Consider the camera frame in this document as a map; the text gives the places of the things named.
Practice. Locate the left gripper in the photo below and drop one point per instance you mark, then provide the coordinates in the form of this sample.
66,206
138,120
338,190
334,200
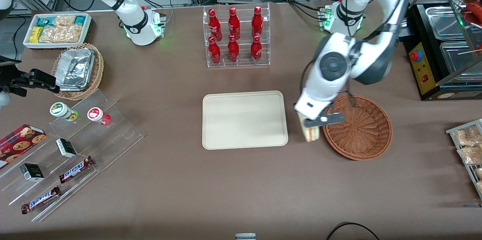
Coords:
327,109

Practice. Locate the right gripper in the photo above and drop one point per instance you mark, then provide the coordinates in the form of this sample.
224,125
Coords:
12,81

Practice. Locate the triangular sandwich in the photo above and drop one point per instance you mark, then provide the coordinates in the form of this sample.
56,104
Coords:
311,134

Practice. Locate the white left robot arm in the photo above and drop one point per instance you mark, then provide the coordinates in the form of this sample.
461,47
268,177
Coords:
393,3

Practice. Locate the brown wicker basket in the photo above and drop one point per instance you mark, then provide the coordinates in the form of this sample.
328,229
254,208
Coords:
361,134

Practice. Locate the foil tray stack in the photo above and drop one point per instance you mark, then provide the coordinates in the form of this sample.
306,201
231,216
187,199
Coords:
75,69

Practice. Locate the light wicker basket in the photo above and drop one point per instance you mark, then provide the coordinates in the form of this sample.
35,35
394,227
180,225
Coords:
97,78

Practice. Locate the cream plastic tray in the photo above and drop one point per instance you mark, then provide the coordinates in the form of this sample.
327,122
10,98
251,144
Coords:
244,119

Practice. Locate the green lid yogurt cup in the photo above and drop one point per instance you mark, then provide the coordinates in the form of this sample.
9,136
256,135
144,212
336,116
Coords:
59,109

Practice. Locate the white snack bin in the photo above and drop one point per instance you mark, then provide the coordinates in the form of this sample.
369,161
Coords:
56,45

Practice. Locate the yellow snack packet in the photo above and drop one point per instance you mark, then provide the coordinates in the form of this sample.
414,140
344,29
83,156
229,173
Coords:
35,35

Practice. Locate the large clear cookie bag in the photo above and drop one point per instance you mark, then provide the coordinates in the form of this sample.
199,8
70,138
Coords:
62,34

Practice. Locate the red tartan cookie box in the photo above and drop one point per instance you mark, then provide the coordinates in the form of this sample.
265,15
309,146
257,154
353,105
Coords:
19,144

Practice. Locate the teal snack packet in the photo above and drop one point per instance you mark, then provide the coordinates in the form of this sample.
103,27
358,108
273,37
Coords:
44,22
80,20

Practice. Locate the red lid yogurt cup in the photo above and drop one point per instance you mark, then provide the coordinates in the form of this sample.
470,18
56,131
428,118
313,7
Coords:
95,114

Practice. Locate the small clear cookie bag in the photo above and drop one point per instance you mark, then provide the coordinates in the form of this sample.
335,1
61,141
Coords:
64,20

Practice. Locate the small black box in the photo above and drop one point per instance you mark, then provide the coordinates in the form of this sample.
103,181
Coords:
32,172
66,148

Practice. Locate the Snickers bar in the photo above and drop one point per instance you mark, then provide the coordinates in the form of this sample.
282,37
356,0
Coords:
40,199
75,169

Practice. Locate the clear acrylic bottle rack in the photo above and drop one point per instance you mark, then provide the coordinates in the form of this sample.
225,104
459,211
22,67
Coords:
244,64

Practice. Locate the red cola bottle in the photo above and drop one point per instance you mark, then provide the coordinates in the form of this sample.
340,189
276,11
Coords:
214,51
234,23
256,49
233,49
257,22
214,23

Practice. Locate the clear acrylic stepped stand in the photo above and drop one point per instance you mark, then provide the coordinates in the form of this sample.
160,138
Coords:
120,134

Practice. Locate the black food warmer appliance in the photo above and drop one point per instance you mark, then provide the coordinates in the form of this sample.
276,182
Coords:
418,70

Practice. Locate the small grey device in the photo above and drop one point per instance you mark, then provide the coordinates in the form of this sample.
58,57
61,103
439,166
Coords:
245,237

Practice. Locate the clear snack bag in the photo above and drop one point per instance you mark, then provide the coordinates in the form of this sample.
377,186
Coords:
479,173
467,136
470,155
479,186

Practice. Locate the steel warmer pan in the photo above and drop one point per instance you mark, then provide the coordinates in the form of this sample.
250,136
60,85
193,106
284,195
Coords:
457,57
444,22

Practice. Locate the red sausage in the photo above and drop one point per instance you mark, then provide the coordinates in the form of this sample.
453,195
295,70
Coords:
475,9

